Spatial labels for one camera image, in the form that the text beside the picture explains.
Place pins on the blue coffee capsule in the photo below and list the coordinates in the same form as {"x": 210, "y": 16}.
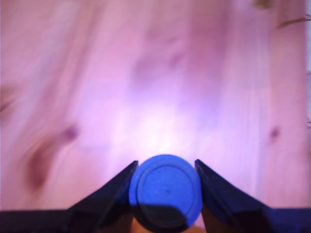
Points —
{"x": 165, "y": 184}

